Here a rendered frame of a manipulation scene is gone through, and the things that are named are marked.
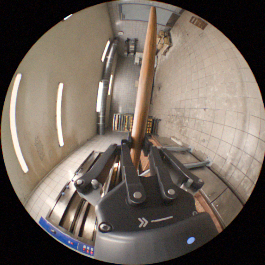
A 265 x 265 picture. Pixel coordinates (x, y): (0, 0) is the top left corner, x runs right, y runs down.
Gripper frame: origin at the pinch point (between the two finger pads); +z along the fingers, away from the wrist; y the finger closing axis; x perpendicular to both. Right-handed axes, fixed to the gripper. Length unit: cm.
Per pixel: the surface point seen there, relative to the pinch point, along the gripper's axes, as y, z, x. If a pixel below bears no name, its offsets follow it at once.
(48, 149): -143, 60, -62
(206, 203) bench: 60, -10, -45
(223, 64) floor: 117, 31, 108
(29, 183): -142, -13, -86
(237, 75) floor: 117, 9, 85
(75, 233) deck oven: -49, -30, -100
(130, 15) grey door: -59, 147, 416
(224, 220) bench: 68, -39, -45
